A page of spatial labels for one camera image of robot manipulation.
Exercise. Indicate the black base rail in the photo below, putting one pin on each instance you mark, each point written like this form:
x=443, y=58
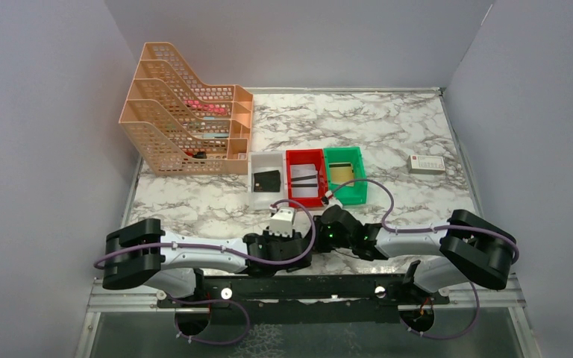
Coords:
x=301, y=299

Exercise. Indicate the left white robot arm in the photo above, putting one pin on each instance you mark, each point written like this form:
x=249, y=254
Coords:
x=144, y=254

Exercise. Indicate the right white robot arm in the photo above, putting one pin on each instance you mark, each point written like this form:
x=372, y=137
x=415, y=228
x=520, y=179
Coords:
x=463, y=248

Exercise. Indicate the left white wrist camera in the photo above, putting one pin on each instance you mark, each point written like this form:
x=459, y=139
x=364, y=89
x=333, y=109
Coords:
x=282, y=221

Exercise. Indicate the white card box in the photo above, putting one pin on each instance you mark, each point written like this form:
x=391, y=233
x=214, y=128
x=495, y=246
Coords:
x=426, y=165

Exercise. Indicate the gold credit card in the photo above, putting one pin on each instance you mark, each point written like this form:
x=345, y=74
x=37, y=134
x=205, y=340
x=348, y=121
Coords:
x=340, y=173

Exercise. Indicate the white plastic bin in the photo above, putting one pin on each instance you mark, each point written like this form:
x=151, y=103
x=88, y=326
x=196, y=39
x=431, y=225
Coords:
x=261, y=161

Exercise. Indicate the black credit card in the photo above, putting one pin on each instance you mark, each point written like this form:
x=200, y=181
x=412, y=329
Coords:
x=268, y=181

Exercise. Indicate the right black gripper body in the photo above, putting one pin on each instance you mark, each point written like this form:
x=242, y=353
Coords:
x=324, y=241

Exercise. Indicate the peach plastic desk organizer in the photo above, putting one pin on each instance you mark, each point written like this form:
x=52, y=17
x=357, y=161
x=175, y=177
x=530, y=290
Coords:
x=171, y=139

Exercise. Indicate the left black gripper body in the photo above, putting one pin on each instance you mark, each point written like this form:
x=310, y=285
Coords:
x=270, y=239

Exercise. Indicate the pink highlighter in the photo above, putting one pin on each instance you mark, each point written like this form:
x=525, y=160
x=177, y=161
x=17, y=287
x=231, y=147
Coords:
x=202, y=108

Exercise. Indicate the green plastic bin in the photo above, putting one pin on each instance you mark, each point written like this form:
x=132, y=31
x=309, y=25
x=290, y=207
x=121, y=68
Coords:
x=353, y=193

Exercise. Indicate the white card with black stripe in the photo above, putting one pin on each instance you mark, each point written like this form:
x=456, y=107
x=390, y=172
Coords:
x=303, y=173

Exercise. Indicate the red plastic bin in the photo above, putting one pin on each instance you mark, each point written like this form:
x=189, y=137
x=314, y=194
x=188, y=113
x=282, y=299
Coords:
x=308, y=156

